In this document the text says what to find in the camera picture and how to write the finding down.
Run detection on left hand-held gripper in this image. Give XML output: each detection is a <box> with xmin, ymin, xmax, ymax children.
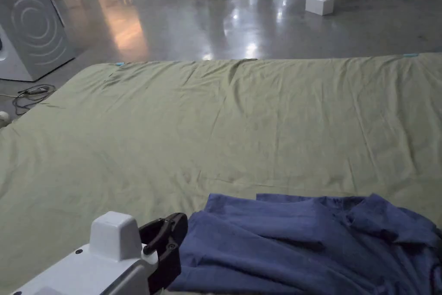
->
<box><xmin>10</xmin><ymin>211</ymin><xmax>189</xmax><ymax>295</ymax></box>

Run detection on black cable on floor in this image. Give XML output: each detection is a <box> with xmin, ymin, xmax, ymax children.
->
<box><xmin>13</xmin><ymin>85</ymin><xmax>56</xmax><ymax>116</ymax></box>

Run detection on dark blue shirt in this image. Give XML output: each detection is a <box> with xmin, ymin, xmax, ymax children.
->
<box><xmin>167</xmin><ymin>193</ymin><xmax>442</xmax><ymax>295</ymax></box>

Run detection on white foam block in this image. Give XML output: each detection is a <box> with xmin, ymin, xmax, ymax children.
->
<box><xmin>305</xmin><ymin>0</ymin><xmax>335</xmax><ymax>16</ymax></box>

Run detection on grey washing machine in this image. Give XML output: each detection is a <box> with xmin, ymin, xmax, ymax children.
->
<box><xmin>0</xmin><ymin>0</ymin><xmax>76</xmax><ymax>82</ymax></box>

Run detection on bed with pale green sheet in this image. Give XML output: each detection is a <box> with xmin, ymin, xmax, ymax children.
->
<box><xmin>0</xmin><ymin>52</ymin><xmax>442</xmax><ymax>295</ymax></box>

